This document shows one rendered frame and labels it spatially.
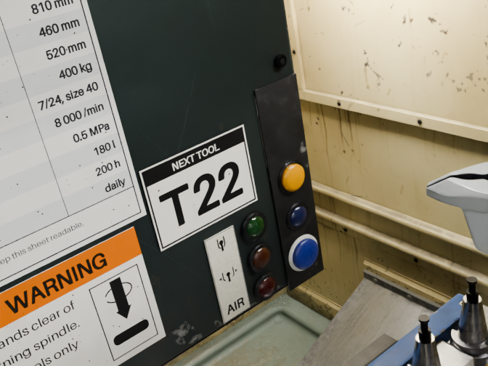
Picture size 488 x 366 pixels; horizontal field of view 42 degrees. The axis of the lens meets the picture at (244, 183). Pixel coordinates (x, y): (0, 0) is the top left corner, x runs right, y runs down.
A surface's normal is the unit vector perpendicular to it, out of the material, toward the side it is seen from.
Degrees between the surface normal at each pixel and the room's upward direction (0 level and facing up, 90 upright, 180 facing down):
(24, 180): 90
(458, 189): 42
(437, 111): 90
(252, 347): 0
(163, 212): 90
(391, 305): 24
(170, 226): 90
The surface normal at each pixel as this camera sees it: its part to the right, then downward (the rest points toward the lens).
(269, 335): -0.18, -0.88
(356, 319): -0.47, -0.64
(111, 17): 0.61, 0.26
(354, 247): -0.77, 0.40
